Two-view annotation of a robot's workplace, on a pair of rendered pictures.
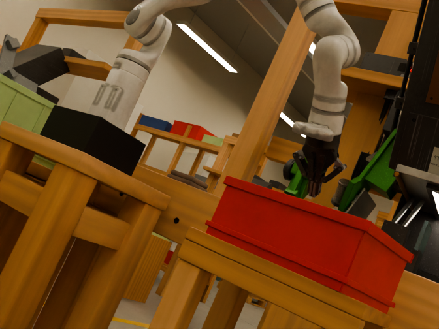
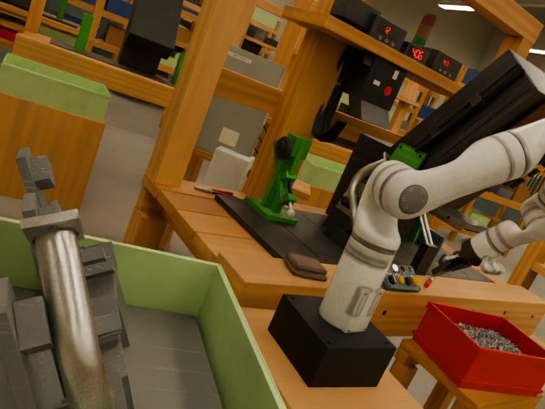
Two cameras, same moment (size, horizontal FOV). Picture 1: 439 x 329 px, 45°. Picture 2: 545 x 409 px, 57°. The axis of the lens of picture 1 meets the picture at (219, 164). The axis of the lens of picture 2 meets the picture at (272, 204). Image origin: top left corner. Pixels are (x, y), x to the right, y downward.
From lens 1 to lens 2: 1.81 m
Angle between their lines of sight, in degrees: 73
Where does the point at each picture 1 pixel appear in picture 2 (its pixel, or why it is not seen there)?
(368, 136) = (325, 85)
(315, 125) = (492, 260)
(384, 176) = not seen: hidden behind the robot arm
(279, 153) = (220, 88)
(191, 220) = not seen: hidden behind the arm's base
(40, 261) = not seen: outside the picture
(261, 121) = (218, 62)
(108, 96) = (371, 303)
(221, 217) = (471, 376)
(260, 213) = (500, 368)
